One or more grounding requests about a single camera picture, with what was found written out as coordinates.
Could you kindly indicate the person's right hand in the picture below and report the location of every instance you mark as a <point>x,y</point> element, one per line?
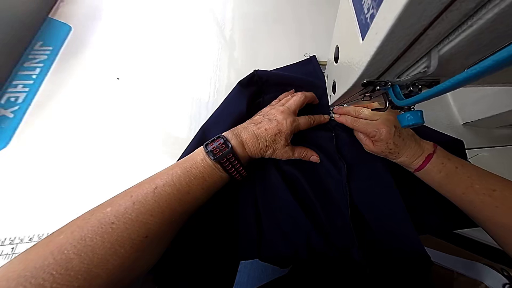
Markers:
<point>386,134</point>

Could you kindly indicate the person's left hand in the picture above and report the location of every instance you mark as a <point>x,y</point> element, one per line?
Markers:
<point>268,130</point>

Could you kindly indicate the person's left thumb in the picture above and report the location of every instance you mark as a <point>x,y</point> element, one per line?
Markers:
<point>306,153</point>

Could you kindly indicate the person's left index finger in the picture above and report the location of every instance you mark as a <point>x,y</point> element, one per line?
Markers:
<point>314,121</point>

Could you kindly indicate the person's left middle finger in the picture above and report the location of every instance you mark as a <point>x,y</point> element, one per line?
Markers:
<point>303,99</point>

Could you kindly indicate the person's right fingers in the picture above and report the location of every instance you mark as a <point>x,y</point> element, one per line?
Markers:
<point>359,116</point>

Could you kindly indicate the person's left fingers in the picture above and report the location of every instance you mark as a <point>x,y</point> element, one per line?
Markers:
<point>283,96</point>

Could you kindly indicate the navy blue fabric garment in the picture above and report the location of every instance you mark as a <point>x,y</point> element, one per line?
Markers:
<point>304,200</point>

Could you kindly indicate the person's right forearm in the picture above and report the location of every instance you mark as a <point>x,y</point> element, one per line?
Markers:
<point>476,186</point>

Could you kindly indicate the person's left forearm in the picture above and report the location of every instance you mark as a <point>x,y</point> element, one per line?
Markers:
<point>152,204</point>

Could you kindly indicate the white sewing machine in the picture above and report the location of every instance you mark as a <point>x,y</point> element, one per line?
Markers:
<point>360,56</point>

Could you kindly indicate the blue curved metal lever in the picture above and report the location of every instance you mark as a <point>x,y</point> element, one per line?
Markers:
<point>452,84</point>

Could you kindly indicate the person's legs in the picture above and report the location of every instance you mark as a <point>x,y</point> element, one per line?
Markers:
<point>258,275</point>

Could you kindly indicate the white measuring tape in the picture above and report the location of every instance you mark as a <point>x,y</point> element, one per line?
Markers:
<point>16,247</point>

